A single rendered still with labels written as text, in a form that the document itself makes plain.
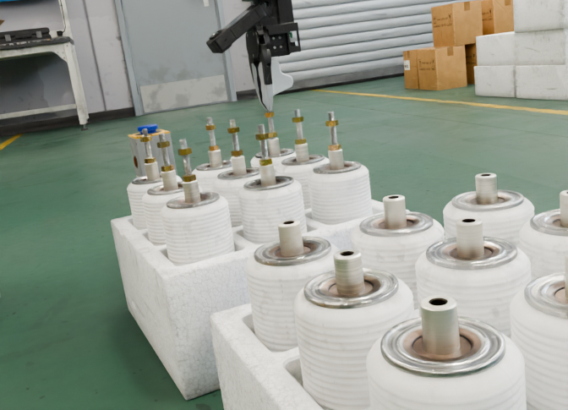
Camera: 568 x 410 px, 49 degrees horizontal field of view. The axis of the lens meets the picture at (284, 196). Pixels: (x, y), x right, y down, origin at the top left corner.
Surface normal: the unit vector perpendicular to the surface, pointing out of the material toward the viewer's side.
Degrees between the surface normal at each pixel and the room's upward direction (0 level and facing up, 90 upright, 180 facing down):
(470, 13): 90
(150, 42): 90
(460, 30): 90
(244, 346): 0
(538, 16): 90
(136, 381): 0
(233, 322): 0
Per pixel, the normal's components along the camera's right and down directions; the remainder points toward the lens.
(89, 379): -0.13, -0.96
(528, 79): -0.94, 0.19
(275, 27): 0.33, 0.18
